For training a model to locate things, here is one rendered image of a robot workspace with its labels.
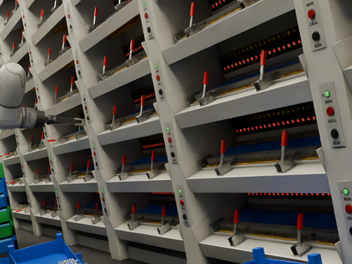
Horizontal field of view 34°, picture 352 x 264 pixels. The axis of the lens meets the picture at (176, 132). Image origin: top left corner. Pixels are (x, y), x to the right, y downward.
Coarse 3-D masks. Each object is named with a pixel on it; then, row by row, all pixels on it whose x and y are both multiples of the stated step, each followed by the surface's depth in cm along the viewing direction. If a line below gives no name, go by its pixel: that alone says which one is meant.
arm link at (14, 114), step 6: (0, 108) 236; (6, 108) 236; (12, 108) 237; (18, 108) 239; (0, 114) 237; (6, 114) 237; (12, 114) 238; (18, 114) 240; (0, 120) 238; (6, 120) 239; (12, 120) 240; (18, 120) 242; (0, 126) 240; (6, 126) 241; (12, 126) 242; (18, 126) 243
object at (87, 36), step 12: (120, 0) 194; (132, 0) 196; (96, 12) 219; (120, 12) 191; (132, 12) 184; (96, 24) 218; (108, 24) 202; (120, 24) 195; (132, 24) 214; (84, 36) 233; (96, 36) 215; (108, 36) 234; (84, 48) 229
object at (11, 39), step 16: (0, 16) 358; (16, 32) 362; (16, 48) 361; (32, 96) 363; (16, 128) 359; (32, 128) 361; (32, 160) 359; (48, 160) 363; (32, 192) 357; (48, 192) 362; (32, 224) 364; (48, 224) 360
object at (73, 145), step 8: (72, 128) 300; (56, 136) 295; (88, 136) 240; (56, 144) 295; (64, 144) 273; (72, 144) 263; (80, 144) 253; (88, 144) 244; (56, 152) 291; (64, 152) 279
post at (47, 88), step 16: (48, 0) 300; (32, 16) 296; (48, 16) 300; (48, 32) 299; (64, 32) 303; (32, 48) 294; (48, 48) 298; (48, 80) 296; (64, 80) 300; (48, 96) 296; (64, 112) 299; (80, 112) 302; (48, 128) 294; (64, 128) 298; (48, 144) 298; (64, 160) 296; (80, 160) 300; (64, 192) 295; (80, 192) 299; (64, 208) 294; (64, 224) 296; (64, 240) 302
